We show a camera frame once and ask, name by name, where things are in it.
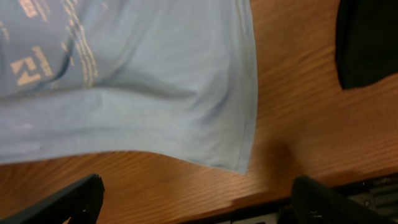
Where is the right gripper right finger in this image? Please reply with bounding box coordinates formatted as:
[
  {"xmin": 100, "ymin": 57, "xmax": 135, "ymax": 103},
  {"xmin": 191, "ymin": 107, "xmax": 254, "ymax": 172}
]
[{"xmin": 278, "ymin": 176, "xmax": 395, "ymax": 224}]

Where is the light blue printed t-shirt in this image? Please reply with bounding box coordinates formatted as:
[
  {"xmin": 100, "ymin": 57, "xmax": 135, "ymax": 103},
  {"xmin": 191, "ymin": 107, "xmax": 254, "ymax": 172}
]
[{"xmin": 1, "ymin": 0, "xmax": 258, "ymax": 173}]

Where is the black garment with white logo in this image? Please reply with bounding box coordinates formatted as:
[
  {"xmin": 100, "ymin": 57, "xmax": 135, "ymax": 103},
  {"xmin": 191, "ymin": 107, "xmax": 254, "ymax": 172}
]
[{"xmin": 335, "ymin": 0, "xmax": 397, "ymax": 90}]

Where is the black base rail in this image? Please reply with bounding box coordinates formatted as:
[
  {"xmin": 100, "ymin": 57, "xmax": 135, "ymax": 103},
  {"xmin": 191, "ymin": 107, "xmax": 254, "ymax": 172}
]
[{"xmin": 190, "ymin": 173, "xmax": 397, "ymax": 224}]

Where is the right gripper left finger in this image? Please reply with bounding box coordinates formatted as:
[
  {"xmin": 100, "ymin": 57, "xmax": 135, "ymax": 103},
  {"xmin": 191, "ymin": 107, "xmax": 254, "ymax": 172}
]
[{"xmin": 1, "ymin": 174, "xmax": 104, "ymax": 224}]

